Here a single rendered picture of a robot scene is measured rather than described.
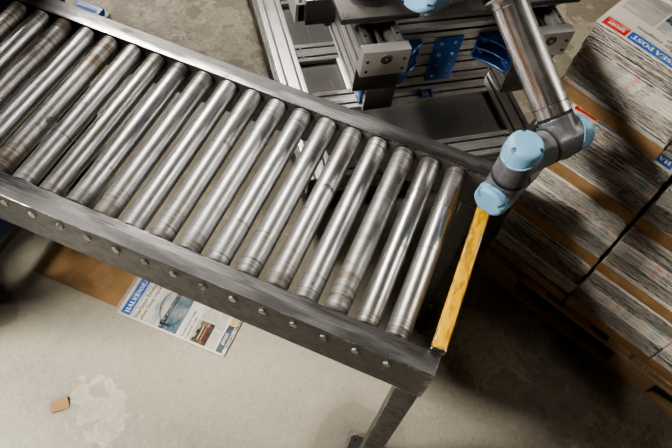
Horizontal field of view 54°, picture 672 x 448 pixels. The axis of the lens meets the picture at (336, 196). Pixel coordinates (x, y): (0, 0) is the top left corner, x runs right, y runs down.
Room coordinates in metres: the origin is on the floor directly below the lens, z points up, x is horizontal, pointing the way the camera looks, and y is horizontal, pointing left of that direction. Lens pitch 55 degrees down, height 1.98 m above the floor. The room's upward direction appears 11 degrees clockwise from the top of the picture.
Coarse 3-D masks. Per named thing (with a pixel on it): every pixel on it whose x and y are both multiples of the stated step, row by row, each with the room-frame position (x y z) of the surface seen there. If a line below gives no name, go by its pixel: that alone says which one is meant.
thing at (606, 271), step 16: (560, 176) 1.16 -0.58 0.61; (576, 176) 1.14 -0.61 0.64; (592, 192) 1.11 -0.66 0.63; (512, 208) 1.19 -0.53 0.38; (608, 208) 1.08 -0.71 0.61; (624, 208) 1.06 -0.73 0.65; (544, 224) 1.13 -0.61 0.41; (640, 224) 1.03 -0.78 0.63; (560, 240) 1.10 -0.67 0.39; (656, 240) 1.00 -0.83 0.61; (512, 256) 1.15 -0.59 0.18; (592, 256) 1.05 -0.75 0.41; (528, 272) 1.11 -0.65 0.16; (608, 272) 1.02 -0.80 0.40; (624, 288) 0.98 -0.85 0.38; (576, 304) 1.02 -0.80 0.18; (656, 304) 0.94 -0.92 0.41; (592, 320) 0.98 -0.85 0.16; (640, 352) 0.90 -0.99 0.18; (656, 368) 0.86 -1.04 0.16
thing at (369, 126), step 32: (0, 0) 1.24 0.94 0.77; (32, 0) 1.24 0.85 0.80; (96, 32) 1.18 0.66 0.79; (128, 32) 1.19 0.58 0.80; (192, 64) 1.12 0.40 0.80; (224, 64) 1.14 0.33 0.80; (288, 96) 1.08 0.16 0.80; (384, 128) 1.04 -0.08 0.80; (384, 160) 1.00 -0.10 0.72; (416, 160) 0.99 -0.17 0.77; (448, 160) 0.98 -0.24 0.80; (480, 160) 1.00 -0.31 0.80
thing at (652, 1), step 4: (644, 0) 1.34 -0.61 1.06; (648, 0) 1.34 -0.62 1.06; (652, 0) 1.35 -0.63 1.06; (656, 0) 1.35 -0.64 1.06; (660, 0) 1.35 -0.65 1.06; (652, 4) 1.33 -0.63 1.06; (656, 4) 1.33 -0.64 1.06; (660, 4) 1.34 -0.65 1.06; (664, 4) 1.34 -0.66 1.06; (668, 4) 1.34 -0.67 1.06; (656, 8) 1.32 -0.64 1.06; (660, 8) 1.32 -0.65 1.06; (664, 8) 1.33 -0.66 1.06; (668, 8) 1.33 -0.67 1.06; (664, 12) 1.31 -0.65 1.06; (668, 12) 1.31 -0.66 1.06; (668, 16) 1.30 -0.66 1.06
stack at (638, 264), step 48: (624, 144) 1.11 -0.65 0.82; (528, 192) 1.18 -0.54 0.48; (576, 192) 1.12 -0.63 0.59; (624, 192) 1.07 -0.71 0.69; (528, 240) 1.15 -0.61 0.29; (576, 240) 1.09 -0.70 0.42; (624, 240) 1.03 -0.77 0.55; (576, 288) 1.05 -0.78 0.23; (576, 336) 0.99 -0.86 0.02; (624, 336) 0.94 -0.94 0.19
